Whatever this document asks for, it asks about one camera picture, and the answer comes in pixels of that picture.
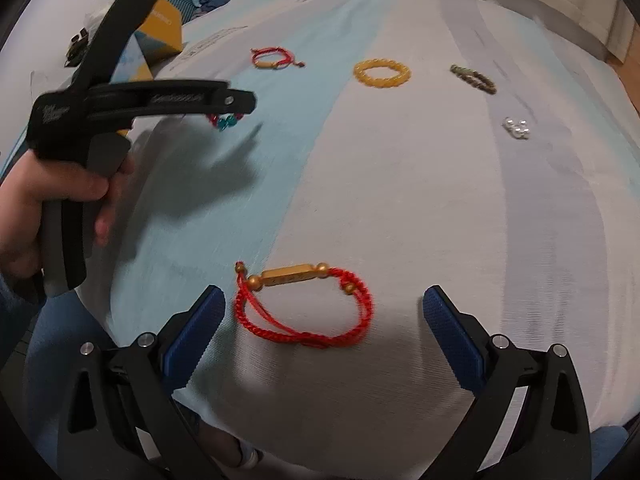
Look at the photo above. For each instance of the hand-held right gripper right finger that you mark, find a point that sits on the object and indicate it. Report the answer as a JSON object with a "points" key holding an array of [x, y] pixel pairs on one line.
{"points": [[452, 340]]}

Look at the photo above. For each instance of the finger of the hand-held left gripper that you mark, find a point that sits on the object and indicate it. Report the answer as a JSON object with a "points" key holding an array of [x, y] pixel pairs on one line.
{"points": [[170, 97], [125, 25]]}

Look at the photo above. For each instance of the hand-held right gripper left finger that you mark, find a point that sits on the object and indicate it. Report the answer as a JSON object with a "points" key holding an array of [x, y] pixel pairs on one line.
{"points": [[197, 340]]}

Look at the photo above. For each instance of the white cardboard box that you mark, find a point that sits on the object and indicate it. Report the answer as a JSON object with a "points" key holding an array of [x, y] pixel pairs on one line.
{"points": [[160, 30]]}

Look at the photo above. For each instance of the person's left hand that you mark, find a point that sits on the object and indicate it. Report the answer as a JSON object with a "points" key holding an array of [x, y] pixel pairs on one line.
{"points": [[60, 182]]}

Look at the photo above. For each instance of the dark clutter pile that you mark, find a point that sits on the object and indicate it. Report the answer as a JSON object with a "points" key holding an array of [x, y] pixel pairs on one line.
{"points": [[77, 47]]}

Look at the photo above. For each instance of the person's right leg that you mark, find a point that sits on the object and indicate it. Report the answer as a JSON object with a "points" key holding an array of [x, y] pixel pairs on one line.
{"points": [[607, 450]]}

